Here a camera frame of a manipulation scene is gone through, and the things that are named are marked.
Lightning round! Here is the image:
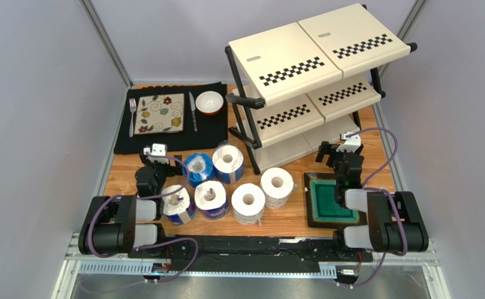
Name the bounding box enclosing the Tempo paper roll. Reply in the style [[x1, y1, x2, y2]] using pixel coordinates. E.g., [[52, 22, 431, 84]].
[[194, 181, 229, 220], [162, 187, 196, 225]]

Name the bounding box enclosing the white patterned paper roll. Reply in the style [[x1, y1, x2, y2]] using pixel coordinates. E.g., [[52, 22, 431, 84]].
[[231, 183, 265, 226]]

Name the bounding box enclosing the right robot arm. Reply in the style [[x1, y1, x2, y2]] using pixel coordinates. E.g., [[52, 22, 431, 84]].
[[303, 141, 429, 255]]

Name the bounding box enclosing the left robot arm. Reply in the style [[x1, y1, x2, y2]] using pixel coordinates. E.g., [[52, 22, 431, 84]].
[[78, 154, 184, 258]]

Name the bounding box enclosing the cream checkered three-tier shelf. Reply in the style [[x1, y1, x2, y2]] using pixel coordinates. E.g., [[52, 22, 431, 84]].
[[225, 3, 417, 174]]

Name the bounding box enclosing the blue wrapped paper roll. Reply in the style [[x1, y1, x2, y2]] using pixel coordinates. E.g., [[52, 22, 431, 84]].
[[182, 153, 215, 188]]

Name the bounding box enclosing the green square glazed plate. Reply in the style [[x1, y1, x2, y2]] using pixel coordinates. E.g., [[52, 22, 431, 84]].
[[303, 173, 367, 230]]

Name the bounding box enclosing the floral square plate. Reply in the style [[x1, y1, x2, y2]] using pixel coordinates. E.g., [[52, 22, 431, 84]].
[[134, 93, 185, 135]]

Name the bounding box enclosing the black cloth placemat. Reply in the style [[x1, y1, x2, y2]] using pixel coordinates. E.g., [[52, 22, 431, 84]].
[[113, 82, 228, 154]]

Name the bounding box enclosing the white roll with blue band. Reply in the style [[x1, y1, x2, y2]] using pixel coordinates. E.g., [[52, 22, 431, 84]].
[[212, 144, 244, 184]]

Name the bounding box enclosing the silver fork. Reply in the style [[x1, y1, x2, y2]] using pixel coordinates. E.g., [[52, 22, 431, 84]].
[[128, 98, 137, 138]]

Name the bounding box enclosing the silver table knife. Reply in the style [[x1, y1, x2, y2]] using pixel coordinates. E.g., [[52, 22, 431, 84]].
[[189, 92, 198, 133]]

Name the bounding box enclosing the white and orange bowl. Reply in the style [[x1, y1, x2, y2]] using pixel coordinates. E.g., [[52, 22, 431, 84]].
[[195, 91, 224, 115]]

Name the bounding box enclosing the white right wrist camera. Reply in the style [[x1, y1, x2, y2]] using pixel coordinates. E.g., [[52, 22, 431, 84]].
[[336, 131, 362, 153]]

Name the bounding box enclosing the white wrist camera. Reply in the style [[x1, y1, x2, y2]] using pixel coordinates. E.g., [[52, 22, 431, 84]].
[[336, 131, 362, 153], [143, 143, 167, 158]]

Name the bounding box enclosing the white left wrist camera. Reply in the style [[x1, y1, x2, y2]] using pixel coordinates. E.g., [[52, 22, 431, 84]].
[[143, 143, 167, 158]]

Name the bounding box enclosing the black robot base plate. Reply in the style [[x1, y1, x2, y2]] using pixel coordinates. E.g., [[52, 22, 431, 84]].
[[128, 235, 373, 273]]

